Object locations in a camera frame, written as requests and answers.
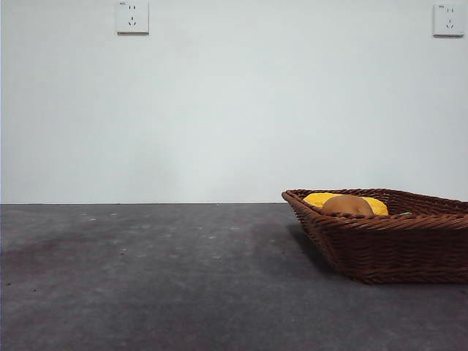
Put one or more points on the brown wicker basket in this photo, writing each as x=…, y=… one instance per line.
x=384, y=248

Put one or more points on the purple eggplant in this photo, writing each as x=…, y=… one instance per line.
x=406, y=213

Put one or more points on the brown potato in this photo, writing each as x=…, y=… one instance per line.
x=347, y=205

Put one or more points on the white wall socket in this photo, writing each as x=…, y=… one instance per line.
x=132, y=18
x=448, y=20

